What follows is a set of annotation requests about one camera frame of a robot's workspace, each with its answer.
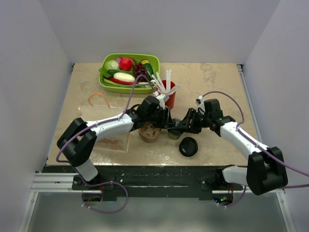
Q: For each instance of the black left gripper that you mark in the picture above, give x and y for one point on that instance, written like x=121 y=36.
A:
x=166 y=122

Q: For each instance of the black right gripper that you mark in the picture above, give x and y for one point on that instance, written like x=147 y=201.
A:
x=185 y=125

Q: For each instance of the black coffee lid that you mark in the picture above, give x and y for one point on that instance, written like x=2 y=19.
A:
x=176 y=122

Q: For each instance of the green paper cup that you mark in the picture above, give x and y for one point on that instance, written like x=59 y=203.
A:
x=174 y=134

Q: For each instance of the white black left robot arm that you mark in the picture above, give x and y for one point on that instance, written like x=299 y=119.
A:
x=78 y=140

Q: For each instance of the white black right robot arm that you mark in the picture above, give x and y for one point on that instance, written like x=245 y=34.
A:
x=264 y=171

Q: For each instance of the black lid stack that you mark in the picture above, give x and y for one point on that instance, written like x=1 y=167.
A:
x=188 y=147

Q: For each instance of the red ribbed cup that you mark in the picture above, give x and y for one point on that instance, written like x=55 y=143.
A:
x=170 y=102

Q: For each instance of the cardboard cup carrier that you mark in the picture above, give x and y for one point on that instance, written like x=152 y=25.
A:
x=149 y=133

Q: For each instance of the red chili toy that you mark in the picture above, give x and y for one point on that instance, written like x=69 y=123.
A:
x=120 y=81

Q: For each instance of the white radish toy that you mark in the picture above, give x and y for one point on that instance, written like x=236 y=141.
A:
x=125 y=77

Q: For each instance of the green cucumber toy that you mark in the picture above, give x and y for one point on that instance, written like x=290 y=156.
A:
x=148 y=67

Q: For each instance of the dark grape bunch toy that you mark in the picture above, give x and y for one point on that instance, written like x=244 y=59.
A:
x=139 y=69

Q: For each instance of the green plastic bin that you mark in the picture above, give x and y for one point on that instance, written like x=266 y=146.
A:
x=141 y=87

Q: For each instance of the red apple toy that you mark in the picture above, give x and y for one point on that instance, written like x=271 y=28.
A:
x=125 y=64

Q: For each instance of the green cabbage toy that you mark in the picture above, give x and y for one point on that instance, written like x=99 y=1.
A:
x=111 y=65

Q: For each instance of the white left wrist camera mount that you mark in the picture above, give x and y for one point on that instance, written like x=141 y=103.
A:
x=162 y=97

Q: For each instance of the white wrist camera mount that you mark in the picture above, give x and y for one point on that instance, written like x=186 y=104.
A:
x=162 y=97
x=200 y=103

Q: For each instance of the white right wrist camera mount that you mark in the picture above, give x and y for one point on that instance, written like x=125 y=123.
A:
x=200 y=103

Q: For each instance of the paper bag orange handles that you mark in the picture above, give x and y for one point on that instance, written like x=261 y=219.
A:
x=99 y=108

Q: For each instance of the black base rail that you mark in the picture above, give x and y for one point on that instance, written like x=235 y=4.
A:
x=150 y=182

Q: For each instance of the aluminium frame rail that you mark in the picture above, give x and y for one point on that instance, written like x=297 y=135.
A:
x=52 y=182

